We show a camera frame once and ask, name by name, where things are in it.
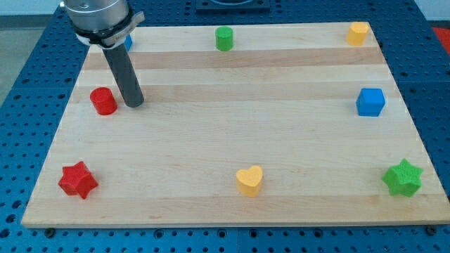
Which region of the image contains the wooden board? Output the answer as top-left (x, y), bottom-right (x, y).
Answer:
top-left (22, 22), bottom-right (449, 228)

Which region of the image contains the green star block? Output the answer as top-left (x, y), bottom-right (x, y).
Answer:
top-left (382, 159), bottom-right (423, 197)

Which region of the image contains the green cylinder block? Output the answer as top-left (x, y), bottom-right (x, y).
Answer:
top-left (215, 26), bottom-right (233, 51)

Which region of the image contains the red star block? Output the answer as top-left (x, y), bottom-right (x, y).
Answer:
top-left (58, 161), bottom-right (98, 199)

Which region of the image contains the blue block behind arm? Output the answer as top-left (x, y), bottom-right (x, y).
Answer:
top-left (124, 34), bottom-right (133, 51)

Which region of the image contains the yellow hexagon block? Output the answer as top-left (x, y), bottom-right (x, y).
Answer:
top-left (346, 22), bottom-right (369, 46)

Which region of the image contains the red cylinder block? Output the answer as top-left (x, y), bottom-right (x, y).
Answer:
top-left (89, 87), bottom-right (117, 115)

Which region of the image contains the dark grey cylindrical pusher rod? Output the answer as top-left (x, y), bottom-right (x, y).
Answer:
top-left (103, 44), bottom-right (144, 108)

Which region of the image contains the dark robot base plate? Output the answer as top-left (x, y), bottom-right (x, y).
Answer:
top-left (195, 0), bottom-right (271, 13)

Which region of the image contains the yellow heart block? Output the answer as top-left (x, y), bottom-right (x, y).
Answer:
top-left (236, 165), bottom-right (264, 197)

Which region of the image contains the blue cube block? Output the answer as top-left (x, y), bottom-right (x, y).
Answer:
top-left (356, 88), bottom-right (385, 117)

